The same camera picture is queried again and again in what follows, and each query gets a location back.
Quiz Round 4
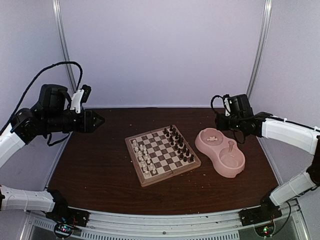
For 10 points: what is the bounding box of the pile of white chess pieces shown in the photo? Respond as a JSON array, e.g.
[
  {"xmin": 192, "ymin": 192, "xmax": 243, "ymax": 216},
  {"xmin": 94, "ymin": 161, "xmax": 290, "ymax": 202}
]
[{"xmin": 206, "ymin": 136, "xmax": 218, "ymax": 142}]

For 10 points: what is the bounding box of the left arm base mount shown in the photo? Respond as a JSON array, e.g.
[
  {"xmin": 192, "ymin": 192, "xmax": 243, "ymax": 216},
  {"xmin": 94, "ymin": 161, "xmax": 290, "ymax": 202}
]
[{"xmin": 45, "ymin": 207, "xmax": 90, "ymax": 227}]

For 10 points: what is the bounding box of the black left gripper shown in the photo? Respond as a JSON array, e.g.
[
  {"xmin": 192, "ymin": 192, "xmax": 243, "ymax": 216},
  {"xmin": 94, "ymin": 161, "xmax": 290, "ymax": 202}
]
[{"xmin": 44, "ymin": 109, "xmax": 105, "ymax": 133}]

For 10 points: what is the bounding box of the wooden chess board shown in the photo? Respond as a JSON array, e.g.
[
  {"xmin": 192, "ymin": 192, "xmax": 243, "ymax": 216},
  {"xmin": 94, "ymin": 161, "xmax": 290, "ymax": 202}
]
[{"xmin": 125, "ymin": 125, "xmax": 201, "ymax": 187}]

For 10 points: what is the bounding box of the right circuit board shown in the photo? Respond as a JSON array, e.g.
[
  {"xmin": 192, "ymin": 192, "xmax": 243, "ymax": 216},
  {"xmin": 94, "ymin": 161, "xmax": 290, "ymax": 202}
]
[{"xmin": 254, "ymin": 223, "xmax": 275, "ymax": 238}]

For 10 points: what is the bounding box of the circuit board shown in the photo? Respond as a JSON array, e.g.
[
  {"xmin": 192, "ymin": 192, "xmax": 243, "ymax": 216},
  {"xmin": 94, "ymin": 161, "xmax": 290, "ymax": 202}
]
[
  {"xmin": 254, "ymin": 223, "xmax": 275, "ymax": 238},
  {"xmin": 53, "ymin": 223, "xmax": 74, "ymax": 238}
]

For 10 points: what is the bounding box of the left aluminium frame post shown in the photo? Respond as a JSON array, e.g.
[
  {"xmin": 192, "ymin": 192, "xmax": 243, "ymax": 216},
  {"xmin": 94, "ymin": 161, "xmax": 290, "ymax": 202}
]
[{"xmin": 51, "ymin": 0, "xmax": 84, "ymax": 115}]

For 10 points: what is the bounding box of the left circuit board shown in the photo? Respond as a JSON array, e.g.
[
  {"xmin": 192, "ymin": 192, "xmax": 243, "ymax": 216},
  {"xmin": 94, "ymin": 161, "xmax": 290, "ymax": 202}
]
[{"xmin": 53, "ymin": 223, "xmax": 74, "ymax": 238}]

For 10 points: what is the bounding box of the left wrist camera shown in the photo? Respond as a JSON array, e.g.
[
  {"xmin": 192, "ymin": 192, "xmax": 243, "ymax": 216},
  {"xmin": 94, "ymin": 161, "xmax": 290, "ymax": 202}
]
[{"xmin": 69, "ymin": 84, "xmax": 92, "ymax": 114}]

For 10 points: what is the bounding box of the dark chess pieces row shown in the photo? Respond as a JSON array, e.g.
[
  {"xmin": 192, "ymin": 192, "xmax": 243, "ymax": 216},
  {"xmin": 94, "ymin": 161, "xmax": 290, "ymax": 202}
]
[{"xmin": 159, "ymin": 125, "xmax": 196, "ymax": 168}]

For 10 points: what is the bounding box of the aluminium frame post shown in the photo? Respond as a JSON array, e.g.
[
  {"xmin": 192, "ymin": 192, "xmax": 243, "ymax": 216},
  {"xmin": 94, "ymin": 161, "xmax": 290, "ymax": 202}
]
[
  {"xmin": 51, "ymin": 0, "xmax": 84, "ymax": 115},
  {"xmin": 246, "ymin": 0, "xmax": 273, "ymax": 99}
]

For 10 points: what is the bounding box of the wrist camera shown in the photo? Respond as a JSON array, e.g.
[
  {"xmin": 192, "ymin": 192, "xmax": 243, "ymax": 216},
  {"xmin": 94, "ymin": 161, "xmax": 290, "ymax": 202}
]
[
  {"xmin": 69, "ymin": 84, "xmax": 92, "ymax": 114},
  {"xmin": 222, "ymin": 94, "xmax": 231, "ymax": 117}
]

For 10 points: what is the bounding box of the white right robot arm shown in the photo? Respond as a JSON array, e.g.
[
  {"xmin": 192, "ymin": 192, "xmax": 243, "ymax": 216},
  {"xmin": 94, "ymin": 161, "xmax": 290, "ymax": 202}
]
[{"xmin": 215, "ymin": 94, "xmax": 320, "ymax": 221}]

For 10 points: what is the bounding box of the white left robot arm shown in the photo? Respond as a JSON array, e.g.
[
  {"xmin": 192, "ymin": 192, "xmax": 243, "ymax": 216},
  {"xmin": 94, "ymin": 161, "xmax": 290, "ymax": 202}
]
[{"xmin": 0, "ymin": 84, "xmax": 105, "ymax": 222}]

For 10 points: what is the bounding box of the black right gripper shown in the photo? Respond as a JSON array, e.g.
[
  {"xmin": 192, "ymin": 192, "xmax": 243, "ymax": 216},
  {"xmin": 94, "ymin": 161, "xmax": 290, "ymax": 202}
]
[{"xmin": 215, "ymin": 113, "xmax": 244, "ymax": 132}]

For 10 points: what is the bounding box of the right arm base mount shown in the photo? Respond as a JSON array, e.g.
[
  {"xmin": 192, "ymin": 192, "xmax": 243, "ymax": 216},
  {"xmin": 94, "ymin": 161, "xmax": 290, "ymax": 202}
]
[{"xmin": 238, "ymin": 206, "xmax": 282, "ymax": 227}]

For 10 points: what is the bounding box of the right aluminium frame post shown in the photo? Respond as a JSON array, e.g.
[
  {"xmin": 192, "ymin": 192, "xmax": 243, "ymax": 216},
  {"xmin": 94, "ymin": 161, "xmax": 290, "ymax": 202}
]
[{"xmin": 246, "ymin": 0, "xmax": 273, "ymax": 99}]

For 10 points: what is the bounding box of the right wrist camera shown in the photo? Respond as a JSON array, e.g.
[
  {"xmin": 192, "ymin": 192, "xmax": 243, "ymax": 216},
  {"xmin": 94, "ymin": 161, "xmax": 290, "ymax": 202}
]
[{"xmin": 222, "ymin": 94, "xmax": 231, "ymax": 117}]

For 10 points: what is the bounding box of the pink double pet bowl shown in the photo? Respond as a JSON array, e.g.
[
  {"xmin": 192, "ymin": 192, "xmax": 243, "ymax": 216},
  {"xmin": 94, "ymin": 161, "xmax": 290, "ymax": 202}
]
[{"xmin": 195, "ymin": 128, "xmax": 246, "ymax": 178}]

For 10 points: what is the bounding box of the aluminium front rail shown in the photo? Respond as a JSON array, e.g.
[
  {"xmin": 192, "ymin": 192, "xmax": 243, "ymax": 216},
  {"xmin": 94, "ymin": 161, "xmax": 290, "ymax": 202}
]
[{"xmin": 19, "ymin": 197, "xmax": 311, "ymax": 240}]

